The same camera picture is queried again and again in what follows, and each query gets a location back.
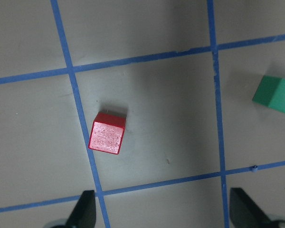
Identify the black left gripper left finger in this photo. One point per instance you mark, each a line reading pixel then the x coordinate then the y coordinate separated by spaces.
pixel 84 212

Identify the green wooden block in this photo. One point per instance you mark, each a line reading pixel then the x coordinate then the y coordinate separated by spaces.
pixel 271 93

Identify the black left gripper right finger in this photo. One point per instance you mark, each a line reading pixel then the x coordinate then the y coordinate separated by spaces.
pixel 245 213

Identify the red wooden block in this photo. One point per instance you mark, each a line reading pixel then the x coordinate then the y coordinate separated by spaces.
pixel 107 133

